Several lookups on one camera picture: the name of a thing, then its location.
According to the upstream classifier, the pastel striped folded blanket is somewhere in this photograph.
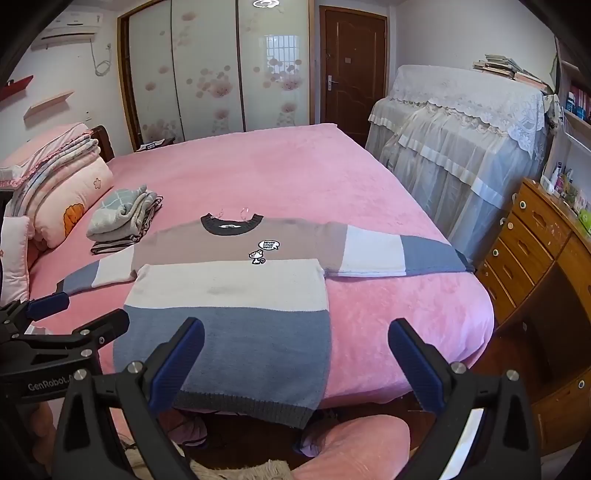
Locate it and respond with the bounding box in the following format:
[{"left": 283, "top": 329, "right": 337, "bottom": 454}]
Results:
[{"left": 9, "top": 131, "right": 102, "bottom": 217}]

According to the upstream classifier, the white air conditioner cable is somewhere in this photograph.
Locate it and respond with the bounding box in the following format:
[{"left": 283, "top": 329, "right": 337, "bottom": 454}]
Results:
[{"left": 90, "top": 41, "right": 114, "bottom": 77}]

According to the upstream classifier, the flower print folded quilt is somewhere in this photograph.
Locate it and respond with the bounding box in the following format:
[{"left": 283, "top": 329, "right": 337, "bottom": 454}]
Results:
[{"left": 28, "top": 157, "right": 115, "bottom": 250}]

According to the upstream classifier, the beige shaggy rug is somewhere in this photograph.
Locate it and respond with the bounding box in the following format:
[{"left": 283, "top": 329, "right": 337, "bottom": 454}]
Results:
[{"left": 124, "top": 450, "right": 291, "bottom": 480}]

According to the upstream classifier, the white printed cushion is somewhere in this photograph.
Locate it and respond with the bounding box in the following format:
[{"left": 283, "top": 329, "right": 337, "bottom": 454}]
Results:
[{"left": 0, "top": 215, "right": 35, "bottom": 305}]

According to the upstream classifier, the stack of books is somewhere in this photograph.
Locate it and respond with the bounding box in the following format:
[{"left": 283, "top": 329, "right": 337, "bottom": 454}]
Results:
[{"left": 473, "top": 54, "right": 552, "bottom": 93}]

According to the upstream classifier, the person's right leg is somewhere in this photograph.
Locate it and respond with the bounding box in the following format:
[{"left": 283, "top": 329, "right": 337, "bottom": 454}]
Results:
[{"left": 291, "top": 414, "right": 411, "bottom": 480}]

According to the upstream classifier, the grey checked fleece garment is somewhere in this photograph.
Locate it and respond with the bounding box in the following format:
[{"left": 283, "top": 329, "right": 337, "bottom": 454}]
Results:
[{"left": 86, "top": 185, "right": 149, "bottom": 234}]

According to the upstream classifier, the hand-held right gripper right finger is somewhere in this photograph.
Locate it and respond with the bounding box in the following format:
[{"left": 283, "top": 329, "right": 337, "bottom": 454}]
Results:
[{"left": 387, "top": 318, "right": 542, "bottom": 480}]

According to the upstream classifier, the purple slipper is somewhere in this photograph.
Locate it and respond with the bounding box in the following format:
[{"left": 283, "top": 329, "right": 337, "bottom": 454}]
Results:
[
  {"left": 293, "top": 427, "right": 324, "bottom": 457},
  {"left": 168, "top": 413, "right": 211, "bottom": 448}
]

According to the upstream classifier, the floral sliding-door wardrobe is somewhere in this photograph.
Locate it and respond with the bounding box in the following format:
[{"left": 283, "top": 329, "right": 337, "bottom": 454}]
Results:
[{"left": 117, "top": 0, "right": 317, "bottom": 151}]

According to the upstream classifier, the red wall shelf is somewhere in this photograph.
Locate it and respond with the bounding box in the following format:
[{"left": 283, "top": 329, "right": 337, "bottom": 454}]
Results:
[{"left": 0, "top": 75, "right": 34, "bottom": 102}]

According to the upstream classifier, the white bookshelf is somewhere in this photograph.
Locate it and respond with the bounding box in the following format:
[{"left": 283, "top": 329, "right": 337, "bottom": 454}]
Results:
[{"left": 551, "top": 37, "right": 591, "bottom": 153}]

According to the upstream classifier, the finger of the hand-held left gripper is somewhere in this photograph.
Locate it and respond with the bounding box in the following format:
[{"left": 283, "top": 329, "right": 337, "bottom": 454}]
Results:
[
  {"left": 14, "top": 308, "right": 130, "bottom": 360},
  {"left": 0, "top": 292, "right": 71, "bottom": 344}
]

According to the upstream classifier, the stack of folded clothes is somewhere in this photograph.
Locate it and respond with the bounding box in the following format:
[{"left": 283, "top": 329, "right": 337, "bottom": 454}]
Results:
[{"left": 90, "top": 196, "right": 164, "bottom": 256}]

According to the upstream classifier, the dark wooden headboard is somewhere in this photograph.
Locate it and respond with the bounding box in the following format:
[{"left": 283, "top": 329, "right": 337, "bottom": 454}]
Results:
[{"left": 90, "top": 126, "right": 115, "bottom": 163}]

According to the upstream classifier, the brown wooden door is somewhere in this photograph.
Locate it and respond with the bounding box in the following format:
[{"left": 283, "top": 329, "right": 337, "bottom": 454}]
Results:
[{"left": 318, "top": 4, "right": 389, "bottom": 148}]

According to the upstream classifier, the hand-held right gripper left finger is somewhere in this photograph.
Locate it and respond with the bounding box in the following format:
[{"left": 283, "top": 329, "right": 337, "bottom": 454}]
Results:
[{"left": 50, "top": 316, "right": 206, "bottom": 480}]

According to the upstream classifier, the lace-covered piano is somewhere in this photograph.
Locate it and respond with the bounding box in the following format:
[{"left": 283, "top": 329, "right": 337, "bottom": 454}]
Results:
[{"left": 365, "top": 65, "right": 557, "bottom": 250}]

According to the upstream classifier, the colour-block knit sweater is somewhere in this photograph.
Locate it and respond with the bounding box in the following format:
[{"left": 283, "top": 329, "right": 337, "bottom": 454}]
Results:
[{"left": 55, "top": 212, "right": 476, "bottom": 430}]

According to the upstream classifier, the white air conditioner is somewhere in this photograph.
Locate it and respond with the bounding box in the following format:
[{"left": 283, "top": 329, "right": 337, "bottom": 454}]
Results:
[{"left": 30, "top": 10, "right": 103, "bottom": 51}]

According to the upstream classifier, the pink fleece bed blanket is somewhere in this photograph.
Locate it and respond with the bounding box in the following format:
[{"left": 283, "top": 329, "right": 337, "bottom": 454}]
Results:
[{"left": 28, "top": 122, "right": 496, "bottom": 411}]

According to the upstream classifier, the pink wall shelf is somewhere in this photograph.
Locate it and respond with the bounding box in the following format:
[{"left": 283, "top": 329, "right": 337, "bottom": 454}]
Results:
[{"left": 24, "top": 90, "right": 75, "bottom": 121}]

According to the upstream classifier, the wooden desk with drawers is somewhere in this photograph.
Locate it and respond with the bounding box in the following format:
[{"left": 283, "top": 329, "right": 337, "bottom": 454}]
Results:
[{"left": 475, "top": 178, "right": 591, "bottom": 457}]

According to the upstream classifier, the light grey folded garment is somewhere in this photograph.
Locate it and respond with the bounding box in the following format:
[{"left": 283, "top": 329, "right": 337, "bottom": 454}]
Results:
[{"left": 90, "top": 189, "right": 160, "bottom": 243}]

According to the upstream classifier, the cluster of small bottles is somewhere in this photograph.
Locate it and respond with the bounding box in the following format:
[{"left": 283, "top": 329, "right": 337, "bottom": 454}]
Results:
[{"left": 540, "top": 161, "right": 591, "bottom": 213}]

